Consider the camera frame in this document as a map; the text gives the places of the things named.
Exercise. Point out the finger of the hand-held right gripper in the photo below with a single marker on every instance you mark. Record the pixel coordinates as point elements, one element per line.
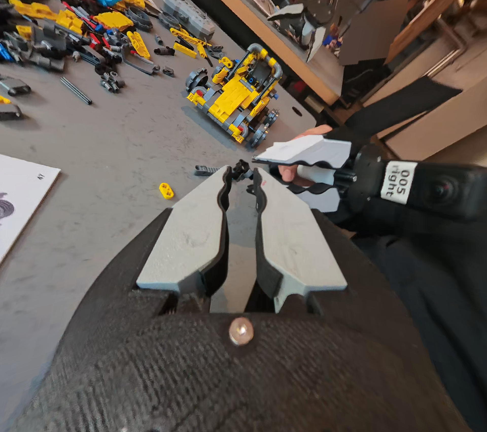
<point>323,200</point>
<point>308,150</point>

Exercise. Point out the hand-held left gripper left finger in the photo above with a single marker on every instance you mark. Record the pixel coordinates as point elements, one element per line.
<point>182,245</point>

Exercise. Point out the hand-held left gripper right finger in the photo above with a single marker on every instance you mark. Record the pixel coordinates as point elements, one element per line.
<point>300,249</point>

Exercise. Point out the small yellow two-hole beam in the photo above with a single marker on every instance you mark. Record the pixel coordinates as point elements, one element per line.
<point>166,190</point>

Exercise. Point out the small black connector assembly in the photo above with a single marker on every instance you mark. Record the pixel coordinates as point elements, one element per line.
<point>241,169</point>

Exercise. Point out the grey gear rack piece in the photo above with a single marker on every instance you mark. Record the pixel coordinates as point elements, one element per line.
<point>205,170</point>

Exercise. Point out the grey desk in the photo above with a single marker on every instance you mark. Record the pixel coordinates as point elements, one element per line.
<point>114,135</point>

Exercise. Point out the person's right hand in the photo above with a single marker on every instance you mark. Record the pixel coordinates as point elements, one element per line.
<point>289,173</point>

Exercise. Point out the yellow toy vehicle model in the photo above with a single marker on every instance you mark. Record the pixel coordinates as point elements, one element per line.
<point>232,97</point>

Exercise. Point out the wood-edged table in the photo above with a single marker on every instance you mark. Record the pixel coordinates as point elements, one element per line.
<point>289,59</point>

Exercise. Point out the person's black clothing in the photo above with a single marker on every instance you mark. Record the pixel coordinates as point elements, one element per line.
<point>437,287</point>

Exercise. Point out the dark grey board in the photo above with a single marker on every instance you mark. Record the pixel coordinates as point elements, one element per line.
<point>373,32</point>

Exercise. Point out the idle hand-held gripper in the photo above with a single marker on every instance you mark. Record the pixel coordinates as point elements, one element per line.
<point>315,13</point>

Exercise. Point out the building instruction booklet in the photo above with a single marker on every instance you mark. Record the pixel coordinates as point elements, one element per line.
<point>23,188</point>

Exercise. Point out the grey battery box piece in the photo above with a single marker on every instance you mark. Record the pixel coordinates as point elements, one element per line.
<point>186,13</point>

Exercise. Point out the black axle rod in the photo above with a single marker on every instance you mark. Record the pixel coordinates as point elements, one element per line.
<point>76,90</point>

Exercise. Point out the yellow grey connector piece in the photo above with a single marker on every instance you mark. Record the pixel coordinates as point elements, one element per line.
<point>9,111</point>

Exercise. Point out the grey oval connector piece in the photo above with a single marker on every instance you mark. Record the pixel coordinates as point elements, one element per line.
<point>15,86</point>

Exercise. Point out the pile of building pieces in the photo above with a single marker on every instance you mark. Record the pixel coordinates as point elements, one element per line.
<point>68,20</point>

